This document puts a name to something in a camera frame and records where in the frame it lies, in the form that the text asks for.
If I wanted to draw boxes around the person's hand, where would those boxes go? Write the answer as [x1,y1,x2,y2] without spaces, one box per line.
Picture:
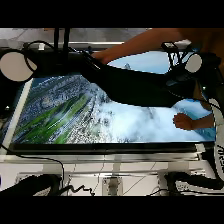
[91,49,113,65]
[172,112,195,132]

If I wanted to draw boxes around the silver frame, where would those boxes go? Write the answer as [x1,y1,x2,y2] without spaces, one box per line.
[0,39,224,197]

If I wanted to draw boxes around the person's forearm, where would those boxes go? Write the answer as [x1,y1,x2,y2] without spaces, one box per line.
[191,113,216,130]
[106,27,201,64]

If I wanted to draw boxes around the black cable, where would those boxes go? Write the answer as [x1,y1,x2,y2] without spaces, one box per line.
[21,39,58,73]
[0,143,96,197]

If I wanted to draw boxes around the black garment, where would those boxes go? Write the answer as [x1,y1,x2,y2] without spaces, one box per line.
[78,54,203,108]

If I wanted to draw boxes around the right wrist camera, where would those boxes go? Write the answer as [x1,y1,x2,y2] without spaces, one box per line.
[161,40,182,68]

